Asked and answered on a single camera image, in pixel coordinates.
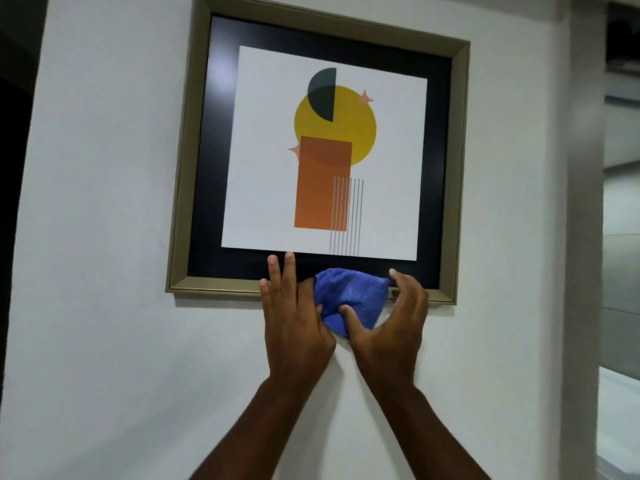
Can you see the person's left hand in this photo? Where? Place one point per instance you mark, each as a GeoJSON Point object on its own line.
{"type": "Point", "coordinates": [295, 334]}

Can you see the person's right hand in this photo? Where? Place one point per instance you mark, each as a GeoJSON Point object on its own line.
{"type": "Point", "coordinates": [390, 349]}

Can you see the person's left middle finger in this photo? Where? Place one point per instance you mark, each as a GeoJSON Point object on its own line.
{"type": "Point", "coordinates": [290, 274]}

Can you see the person's left thumb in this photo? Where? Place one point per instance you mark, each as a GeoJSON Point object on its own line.
{"type": "Point", "coordinates": [320, 312]}

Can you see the person's left little finger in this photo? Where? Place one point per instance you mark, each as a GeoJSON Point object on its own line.
{"type": "Point", "coordinates": [265, 293]}

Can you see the person's right thumb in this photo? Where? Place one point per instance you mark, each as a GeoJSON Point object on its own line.
{"type": "Point", "coordinates": [352, 322]}

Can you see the blue microfiber cloth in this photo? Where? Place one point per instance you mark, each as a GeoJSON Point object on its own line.
{"type": "Point", "coordinates": [350, 294]}

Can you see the person's left forearm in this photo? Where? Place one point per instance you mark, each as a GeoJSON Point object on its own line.
{"type": "Point", "coordinates": [260, 429]}

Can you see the person's right forearm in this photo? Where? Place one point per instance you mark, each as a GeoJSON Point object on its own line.
{"type": "Point", "coordinates": [425, 434]}

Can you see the framed abstract art picture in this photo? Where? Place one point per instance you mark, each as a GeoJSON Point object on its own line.
{"type": "Point", "coordinates": [320, 144]}

